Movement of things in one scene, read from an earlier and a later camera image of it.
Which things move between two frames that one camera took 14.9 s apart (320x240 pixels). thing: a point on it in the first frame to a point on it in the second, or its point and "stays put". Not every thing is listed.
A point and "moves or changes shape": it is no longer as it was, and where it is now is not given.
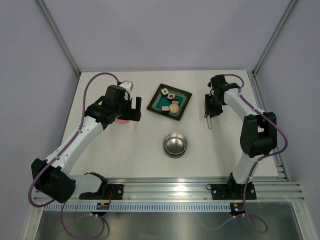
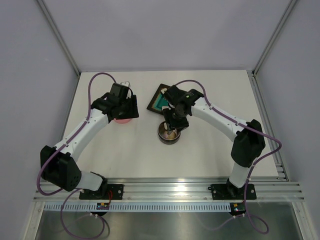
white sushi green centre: x=165 y=91 stays put
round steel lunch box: x=175 y=145 to x=161 y=131
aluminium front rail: x=269 y=189 stays put
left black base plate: x=102 y=193 stays put
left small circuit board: x=103 y=206 stays put
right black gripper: x=209 y=110 to x=171 y=123
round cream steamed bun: x=174 y=108 moves or changes shape
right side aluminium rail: x=281 y=171 stays put
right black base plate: x=233 y=191 stays put
